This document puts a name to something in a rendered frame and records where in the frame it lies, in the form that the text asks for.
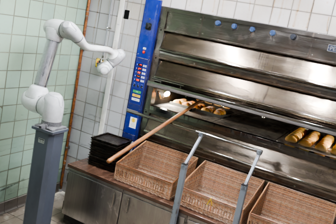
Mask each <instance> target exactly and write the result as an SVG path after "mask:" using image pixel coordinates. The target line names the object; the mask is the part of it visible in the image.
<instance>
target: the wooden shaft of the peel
mask: <svg viewBox="0 0 336 224"><path fill-rule="evenodd" d="M202 101H203V100H198V101H196V102H195V103H193V104H192V105H190V106H189V107H187V108H186V109H184V110H183V111H181V112H179V113H178V114H176V115H175V116H173V117H172V118H170V119H169V120H167V121H166V122H164V123H162V124H161V125H159V126H158V127H156V128H155V129H153V130H152V131H150V132H149V133H147V134H145V135H144V136H142V137H141V138H139V139H138V140H136V141H135V142H133V143H132V144H130V145H128V146H127V147H125V148H124V149H122V150H121V151H119V152H118V153H116V154H115V155H113V156H111V157H110V158H108V159H107V160H106V162H107V163H108V164H110V163H111V162H113V161H114V160H116V159H117V158H119V157H120V156H122V155H123V154H125V153H126V152H128V151H129V150H131V149H132V148H134V147H135V146H137V145H138V144H140V143H141V142H143V141H144V140H146V139H147V138H149V137H150V136H152V135H153V134H155V133H156V132H158V131H159V130H161V129H162V128H164V127H165V126H167V125H168V124H170V123H171V122H173V121H174V120H176V119H177V118H179V117H180V116H181V115H183V114H184V113H186V112H187V111H189V110H190V109H192V108H193V107H195V106H196V105H198V104H199V103H201V102H202Z"/></svg>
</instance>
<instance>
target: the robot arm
mask: <svg viewBox="0 0 336 224"><path fill-rule="evenodd" d="M43 30H44V32H45V37H46V39H47V40H46V43H45V47H44V50H43V53H42V57H41V60H40V64H39V67H38V71H37V74H36V78H35V81H34V84H32V85H30V86H29V88H28V90H26V91H25V92H24V93H23V94H22V95H21V99H20V101H21V104H22V105H23V106H24V107H25V108H26V109H27V110H29V111H31V112H34V113H37V114H40V115H41V116H42V118H41V123H37V124H35V125H34V126H35V127H38V128H39V129H45V130H48V131H50V132H55V131H58V130H62V129H66V128H67V127H66V126H64V125H62V118H63V114H64V99H63V96H62V95H61V94H60V93H57V92H49V91H48V89H47V84H48V81H49V77H50V74H51V70H52V67H53V64H54V60H55V57H56V53H57V50H58V46H59V43H61V42H62V40H63V39H64V38H65V39H68V40H71V41H72V42H74V43H75V44H76V45H78V46H79V47H80V48H81V49H83V50H85V51H88V52H99V53H108V54H107V57H108V58H107V59H106V60H104V61H103V59H100V60H99V61H98V62H97V63H96V64H97V71H98V73H99V74H101V75H103V76H105V75H107V74H108V73H109V72H110V71H111V70H112V69H113V68H114V67H116V66H117V65H119V64H120V63H121V62H122V61H123V60H124V59H125V57H126V53H125V52H124V50H123V49H118V50H115V49H112V48H110V47H108V46H101V45H92V44H88V43H87V42H86V40H85V38H84V35H83V34H82V32H81V30H80V29H79V28H78V27H77V26H76V25H75V24H74V23H73V22H71V21H68V20H67V21H64V20H61V19H49V20H47V21H46V22H45V23H44V25H43Z"/></svg>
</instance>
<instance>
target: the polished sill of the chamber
mask: <svg viewBox="0 0 336 224"><path fill-rule="evenodd" d="M149 109H150V110H152V111H155V112H159V113H162V114H165V115H169V116H172V117H174V116H175V115H177V114H178V113H179V112H176V111H172V110H169V109H166V108H162V107H159V106H155V105H150V108H149ZM178 118H179V119H182V120H186V121H189V122H192V123H196V124H199V125H202V126H206V127H209V128H212V129H216V130H219V131H222V132H226V133H229V134H232V135H236V136H239V137H243V138H246V139H249V140H253V141H256V142H259V143H263V144H266V145H269V146H273V147H276V148H279V149H283V150H286V151H289V152H293V153H296V154H300V155H303V156H306V157H310V158H313V159H316V160H320V161H323V162H326V163H330V164H333V165H336V158H334V157H330V156H327V155H323V154H320V153H317V152H313V151H310V150H306V149H303V148H299V147H296V146H293V145H289V144H286V143H282V142H279V141H275V140H272V139H269V138H265V137H262V136H258V135H255V134H251V133H248V132H244V131H241V130H238V129H234V128H231V127H227V126H224V125H220V124H217V123H214V122H210V121H207V120H203V119H200V118H196V117H193V116H190V115H186V114H183V115H181V116H180V117H178Z"/></svg>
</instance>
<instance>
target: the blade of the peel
mask: <svg viewBox="0 0 336 224"><path fill-rule="evenodd" d="M169 104H171V105H174V106H178V107H181V108H185V109H186V108H187V107H188V106H186V105H182V104H179V103H175V102H173V101H170V102H169ZM195 111H196V112H199V113H203V114H206V115H210V116H213V117H217V118H223V117H226V116H229V115H232V114H231V113H227V112H226V114H225V115H218V114H215V113H211V112H208V111H204V110H200V109H197V108H196V109H195Z"/></svg>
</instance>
